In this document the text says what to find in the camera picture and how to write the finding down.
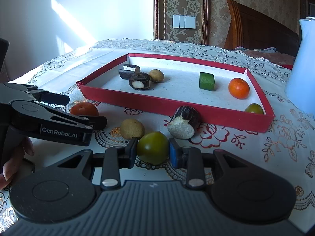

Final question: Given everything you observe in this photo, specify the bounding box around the round sugarcane piece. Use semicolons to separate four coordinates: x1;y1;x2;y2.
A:
129;72;151;91

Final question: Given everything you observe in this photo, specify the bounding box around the person's left hand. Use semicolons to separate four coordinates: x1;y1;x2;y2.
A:
0;136;34;190

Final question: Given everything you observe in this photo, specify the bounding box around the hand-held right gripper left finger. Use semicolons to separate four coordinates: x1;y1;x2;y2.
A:
50;138;139;191

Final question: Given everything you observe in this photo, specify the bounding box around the thick sugarcane piece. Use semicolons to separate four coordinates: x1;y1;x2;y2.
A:
167;106;201;140

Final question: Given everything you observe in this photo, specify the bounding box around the yellow-green tangerine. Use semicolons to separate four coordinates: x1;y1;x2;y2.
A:
244;103;264;115

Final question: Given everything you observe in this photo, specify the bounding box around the bright green fruit piece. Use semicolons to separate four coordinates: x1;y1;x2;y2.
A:
199;72;215;91

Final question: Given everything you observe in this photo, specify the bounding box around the brown kiwi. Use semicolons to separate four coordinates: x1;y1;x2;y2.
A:
120;118;145;140
148;69;164;83

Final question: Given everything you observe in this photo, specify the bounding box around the large orange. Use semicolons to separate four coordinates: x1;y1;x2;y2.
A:
70;101;99;117

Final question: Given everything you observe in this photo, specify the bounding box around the dark furniture edge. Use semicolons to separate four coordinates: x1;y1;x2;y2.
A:
0;38;9;78

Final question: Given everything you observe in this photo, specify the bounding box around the brown wooden headboard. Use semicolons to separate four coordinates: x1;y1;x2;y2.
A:
224;0;299;57

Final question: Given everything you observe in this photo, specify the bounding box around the dark green tangerine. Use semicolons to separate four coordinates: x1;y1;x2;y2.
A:
136;131;170;165

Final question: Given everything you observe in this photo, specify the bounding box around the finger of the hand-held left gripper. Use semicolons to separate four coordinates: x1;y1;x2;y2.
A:
50;109;108;130
31;89;71;106

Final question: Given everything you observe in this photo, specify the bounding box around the white wall light switch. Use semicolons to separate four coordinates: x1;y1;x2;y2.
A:
172;15;196;29

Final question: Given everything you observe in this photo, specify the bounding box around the small orange tangerine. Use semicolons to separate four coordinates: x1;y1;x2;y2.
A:
228;78;250;99

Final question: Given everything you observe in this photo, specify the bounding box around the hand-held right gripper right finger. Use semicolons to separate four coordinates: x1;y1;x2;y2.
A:
169;138;249;190

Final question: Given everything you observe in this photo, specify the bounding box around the split sugarcane piece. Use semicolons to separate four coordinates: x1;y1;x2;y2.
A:
119;63;141;80

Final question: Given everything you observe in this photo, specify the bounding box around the white electric kettle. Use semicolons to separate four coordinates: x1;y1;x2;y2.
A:
285;16;315;118

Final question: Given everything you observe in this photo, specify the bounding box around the red cardboard box tray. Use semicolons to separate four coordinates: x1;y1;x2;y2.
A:
76;53;275;134

